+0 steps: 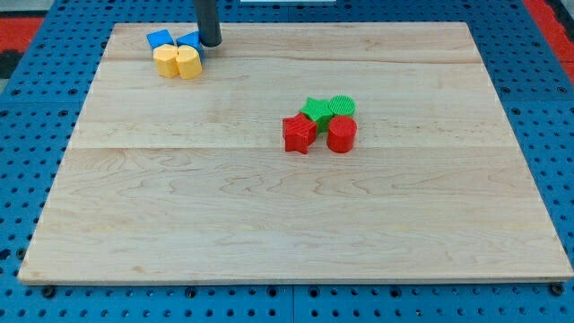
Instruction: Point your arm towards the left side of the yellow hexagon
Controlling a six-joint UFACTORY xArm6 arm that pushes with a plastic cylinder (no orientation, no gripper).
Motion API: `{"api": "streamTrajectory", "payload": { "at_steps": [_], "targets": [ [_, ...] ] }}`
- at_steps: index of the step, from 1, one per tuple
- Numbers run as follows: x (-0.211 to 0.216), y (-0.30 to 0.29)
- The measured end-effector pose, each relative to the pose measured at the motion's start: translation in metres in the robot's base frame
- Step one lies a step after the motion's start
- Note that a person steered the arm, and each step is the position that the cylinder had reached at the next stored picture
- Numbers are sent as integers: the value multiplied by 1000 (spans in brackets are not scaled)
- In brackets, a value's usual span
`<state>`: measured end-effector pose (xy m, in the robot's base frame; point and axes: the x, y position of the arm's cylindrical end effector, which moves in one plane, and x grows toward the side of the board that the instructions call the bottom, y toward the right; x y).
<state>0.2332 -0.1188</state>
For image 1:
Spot black cylindrical robot arm tip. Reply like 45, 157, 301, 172
193, 0, 222, 48

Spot blue block behind yellow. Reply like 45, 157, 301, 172
176, 31, 204, 57

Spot yellow hexagon block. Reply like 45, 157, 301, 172
152, 44, 179, 78

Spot red star block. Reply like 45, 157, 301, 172
282, 113, 317, 154

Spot green star block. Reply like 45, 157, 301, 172
300, 97, 334, 133

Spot red cylinder block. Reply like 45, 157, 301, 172
326, 116, 358, 153

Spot green cylinder block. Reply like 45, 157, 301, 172
328, 95, 356, 118

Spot yellow pentagon block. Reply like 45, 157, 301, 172
176, 45, 203, 79

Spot light wooden board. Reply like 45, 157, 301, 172
16, 22, 574, 287

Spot blue cube block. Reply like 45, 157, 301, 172
146, 29, 174, 51

